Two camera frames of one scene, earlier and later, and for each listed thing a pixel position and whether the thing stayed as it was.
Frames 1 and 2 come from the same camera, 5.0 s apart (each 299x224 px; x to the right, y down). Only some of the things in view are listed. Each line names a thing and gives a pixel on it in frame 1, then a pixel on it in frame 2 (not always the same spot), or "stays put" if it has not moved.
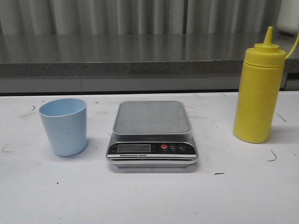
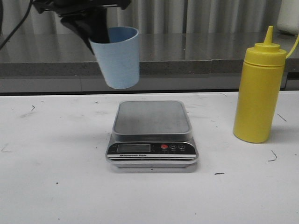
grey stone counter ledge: [134, 62] stays put
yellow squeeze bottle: [259, 91] stays put
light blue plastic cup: [65, 121] to [118, 58]
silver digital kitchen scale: [152, 134] stays put
